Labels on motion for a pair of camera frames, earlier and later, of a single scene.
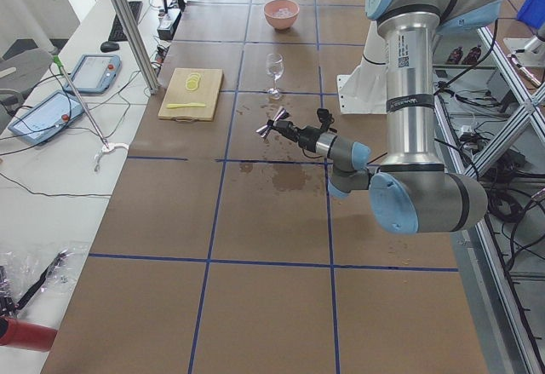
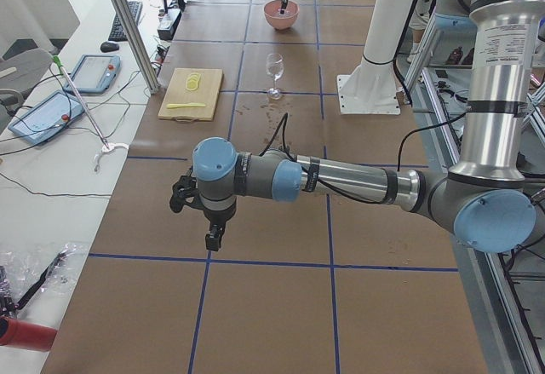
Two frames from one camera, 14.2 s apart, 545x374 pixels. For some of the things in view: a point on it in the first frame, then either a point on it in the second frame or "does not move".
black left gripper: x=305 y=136 → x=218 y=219
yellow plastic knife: x=174 y=106 does not move
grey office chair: x=18 y=74 does not move
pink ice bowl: x=281 y=14 does not move
